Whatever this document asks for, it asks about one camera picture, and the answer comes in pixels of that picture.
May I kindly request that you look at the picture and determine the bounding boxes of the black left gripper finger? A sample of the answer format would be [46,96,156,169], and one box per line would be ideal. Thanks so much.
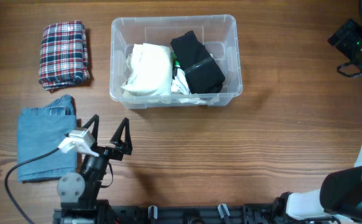
[110,118,131,148]
[82,114,100,142]

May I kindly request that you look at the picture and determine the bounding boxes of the red blue plaid cloth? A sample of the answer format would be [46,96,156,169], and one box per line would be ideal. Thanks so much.
[39,21,90,92]

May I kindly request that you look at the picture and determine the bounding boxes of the cream cloth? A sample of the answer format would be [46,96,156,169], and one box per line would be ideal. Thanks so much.
[121,43,173,97]

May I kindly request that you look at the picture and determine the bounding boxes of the white shirt with green tag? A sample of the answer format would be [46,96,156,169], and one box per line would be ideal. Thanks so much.
[170,52,221,105]

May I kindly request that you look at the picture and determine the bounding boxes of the black garment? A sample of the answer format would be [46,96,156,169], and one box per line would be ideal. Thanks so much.
[170,30,225,94]

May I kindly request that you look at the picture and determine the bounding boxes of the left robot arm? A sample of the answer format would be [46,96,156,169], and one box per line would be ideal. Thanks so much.
[53,115,132,224]

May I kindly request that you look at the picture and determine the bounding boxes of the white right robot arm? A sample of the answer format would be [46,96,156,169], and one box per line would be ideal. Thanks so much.
[285,34,362,223]

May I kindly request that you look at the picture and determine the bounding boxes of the folded blue denim jeans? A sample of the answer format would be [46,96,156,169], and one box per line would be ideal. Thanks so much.
[17,95,78,182]

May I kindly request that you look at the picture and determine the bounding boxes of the clear plastic storage bin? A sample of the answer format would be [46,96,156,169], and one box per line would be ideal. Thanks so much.
[109,14,243,110]

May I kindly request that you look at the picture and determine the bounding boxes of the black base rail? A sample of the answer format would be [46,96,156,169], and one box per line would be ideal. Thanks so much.
[53,204,340,224]

